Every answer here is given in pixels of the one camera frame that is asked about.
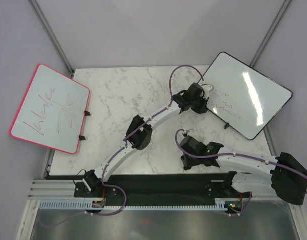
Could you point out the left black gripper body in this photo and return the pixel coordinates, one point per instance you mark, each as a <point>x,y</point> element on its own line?
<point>202,106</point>

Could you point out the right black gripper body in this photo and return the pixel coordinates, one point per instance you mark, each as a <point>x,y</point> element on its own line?
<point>191,162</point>

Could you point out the black framed whiteboard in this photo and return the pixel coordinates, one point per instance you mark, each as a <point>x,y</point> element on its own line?
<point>245,99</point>

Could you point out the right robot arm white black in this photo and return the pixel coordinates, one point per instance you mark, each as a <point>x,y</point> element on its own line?
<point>282,176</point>

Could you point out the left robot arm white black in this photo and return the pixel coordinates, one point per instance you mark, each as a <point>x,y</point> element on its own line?
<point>140,131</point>

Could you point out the pink framed whiteboard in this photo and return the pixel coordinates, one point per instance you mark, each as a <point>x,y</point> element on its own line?
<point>52,112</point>

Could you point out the upper black clip pink board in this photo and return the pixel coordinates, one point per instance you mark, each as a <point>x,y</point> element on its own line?
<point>87,113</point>

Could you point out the black clip pink board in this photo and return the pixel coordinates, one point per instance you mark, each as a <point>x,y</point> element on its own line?
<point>87,113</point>
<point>82,138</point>

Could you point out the lower black clip pink board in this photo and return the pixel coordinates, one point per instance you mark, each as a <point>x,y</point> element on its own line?
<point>82,138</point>

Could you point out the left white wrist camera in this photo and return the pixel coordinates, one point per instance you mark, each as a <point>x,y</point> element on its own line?
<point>207,88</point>

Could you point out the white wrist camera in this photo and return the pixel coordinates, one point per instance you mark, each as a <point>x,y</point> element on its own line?
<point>185,132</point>
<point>207,88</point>

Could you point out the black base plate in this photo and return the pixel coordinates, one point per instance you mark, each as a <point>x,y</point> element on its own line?
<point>168,201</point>

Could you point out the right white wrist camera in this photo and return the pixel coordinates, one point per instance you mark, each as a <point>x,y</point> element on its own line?
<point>185,132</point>

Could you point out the right aluminium corner post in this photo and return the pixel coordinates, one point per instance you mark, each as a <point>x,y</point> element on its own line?
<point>272,29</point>

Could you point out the aluminium corner post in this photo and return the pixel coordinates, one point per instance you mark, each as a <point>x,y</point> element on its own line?
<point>272,29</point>
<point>51,35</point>

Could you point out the aluminium rail frame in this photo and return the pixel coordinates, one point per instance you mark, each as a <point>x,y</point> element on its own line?
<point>56,188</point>

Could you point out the white slotted cable duct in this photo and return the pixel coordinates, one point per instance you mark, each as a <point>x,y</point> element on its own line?
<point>93,205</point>

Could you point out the left aluminium corner post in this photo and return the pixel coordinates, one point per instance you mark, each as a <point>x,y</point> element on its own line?
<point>51,35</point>

